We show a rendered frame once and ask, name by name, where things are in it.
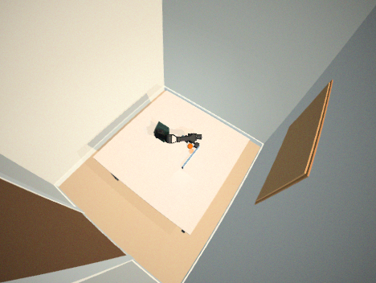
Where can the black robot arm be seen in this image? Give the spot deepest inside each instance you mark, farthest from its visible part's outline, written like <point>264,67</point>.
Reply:
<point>193,137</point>

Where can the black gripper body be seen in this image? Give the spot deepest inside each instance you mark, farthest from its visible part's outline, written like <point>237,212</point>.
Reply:
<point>196,144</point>

